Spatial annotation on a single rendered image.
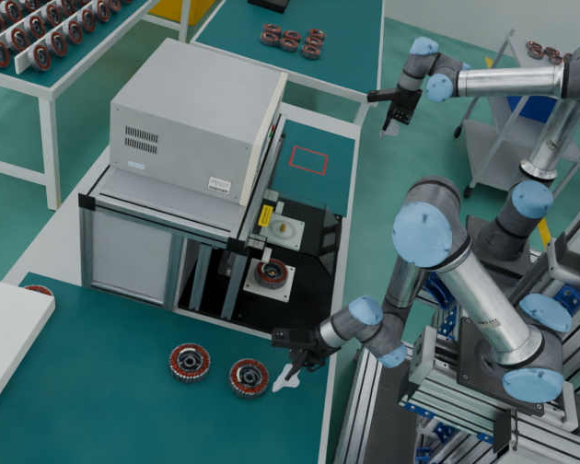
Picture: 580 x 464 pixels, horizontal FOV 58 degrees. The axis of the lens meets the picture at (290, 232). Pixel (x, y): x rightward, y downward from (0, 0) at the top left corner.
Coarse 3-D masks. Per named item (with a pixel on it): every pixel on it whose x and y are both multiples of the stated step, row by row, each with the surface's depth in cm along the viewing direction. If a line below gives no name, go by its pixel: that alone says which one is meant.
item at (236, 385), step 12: (240, 360) 149; (252, 360) 149; (240, 372) 148; (252, 372) 149; (264, 372) 147; (240, 384) 143; (252, 384) 146; (264, 384) 144; (240, 396) 143; (252, 396) 143
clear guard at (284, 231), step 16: (272, 192) 161; (288, 208) 157; (304, 208) 159; (320, 208) 161; (256, 224) 149; (272, 224) 150; (288, 224) 152; (304, 224) 154; (320, 224) 156; (272, 240) 145; (288, 240) 147; (304, 240) 149; (320, 240) 151; (320, 256) 147
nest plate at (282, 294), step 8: (248, 272) 174; (248, 280) 171; (288, 280) 175; (248, 288) 168; (256, 288) 169; (264, 288) 170; (280, 288) 172; (288, 288) 173; (272, 296) 169; (280, 296) 169; (288, 296) 170
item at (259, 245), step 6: (252, 240) 164; (252, 246) 163; (258, 246) 163; (264, 246) 164; (252, 252) 164; (258, 252) 163; (264, 252) 168; (270, 252) 168; (228, 258) 168; (252, 258) 165; (258, 258) 164; (264, 258) 166
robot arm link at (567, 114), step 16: (576, 48) 151; (560, 112) 154; (576, 112) 152; (544, 128) 161; (560, 128) 156; (576, 128) 157; (544, 144) 161; (560, 144) 159; (528, 160) 168; (544, 160) 163; (512, 176) 178; (528, 176) 167; (544, 176) 165
